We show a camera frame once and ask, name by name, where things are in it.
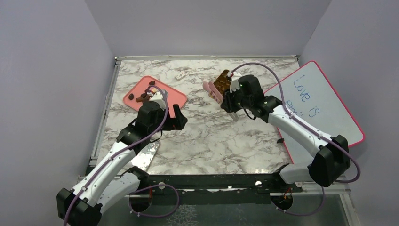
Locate pink silicone tongs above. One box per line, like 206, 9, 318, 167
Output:
202, 81, 231, 105

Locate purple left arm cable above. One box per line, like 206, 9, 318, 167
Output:
63, 85, 169, 226

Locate pink framed whiteboard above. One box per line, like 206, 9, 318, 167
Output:
261, 61, 366, 146

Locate small white card box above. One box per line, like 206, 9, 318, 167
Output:
175, 72, 187, 81

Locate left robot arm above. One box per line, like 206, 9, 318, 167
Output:
56, 100, 187, 226

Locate gold chocolate tin box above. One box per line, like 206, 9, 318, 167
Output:
213, 69, 231, 95

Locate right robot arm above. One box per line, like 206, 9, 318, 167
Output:
221, 74, 350, 192

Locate pink plastic tray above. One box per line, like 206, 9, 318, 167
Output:
123, 76, 187, 118

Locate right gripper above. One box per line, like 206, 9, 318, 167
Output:
220, 84, 252, 113

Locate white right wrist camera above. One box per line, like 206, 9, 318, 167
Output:
227, 71, 242, 93

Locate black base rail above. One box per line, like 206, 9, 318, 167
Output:
128, 173, 302, 210

